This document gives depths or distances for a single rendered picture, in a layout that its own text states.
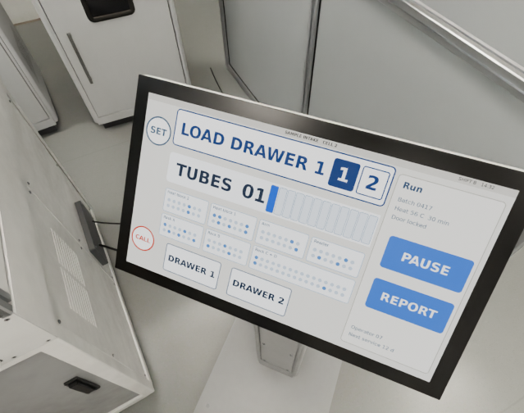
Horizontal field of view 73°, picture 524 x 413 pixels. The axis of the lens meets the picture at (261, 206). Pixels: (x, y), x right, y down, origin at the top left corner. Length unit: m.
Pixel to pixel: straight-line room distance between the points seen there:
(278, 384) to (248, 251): 1.01
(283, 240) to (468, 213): 0.23
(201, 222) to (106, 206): 1.50
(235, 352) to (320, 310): 1.01
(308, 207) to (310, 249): 0.06
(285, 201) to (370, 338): 0.22
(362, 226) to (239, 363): 1.10
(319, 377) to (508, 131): 1.02
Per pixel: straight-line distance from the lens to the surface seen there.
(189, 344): 1.57
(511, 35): 0.96
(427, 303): 0.51
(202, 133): 0.50
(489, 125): 1.03
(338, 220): 0.47
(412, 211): 0.46
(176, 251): 0.56
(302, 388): 1.48
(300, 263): 0.49
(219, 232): 0.52
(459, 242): 0.48
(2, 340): 0.78
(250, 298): 0.54
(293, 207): 0.47
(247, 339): 1.51
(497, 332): 1.81
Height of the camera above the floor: 1.50
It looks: 55 degrees down
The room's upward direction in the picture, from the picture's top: 2 degrees counter-clockwise
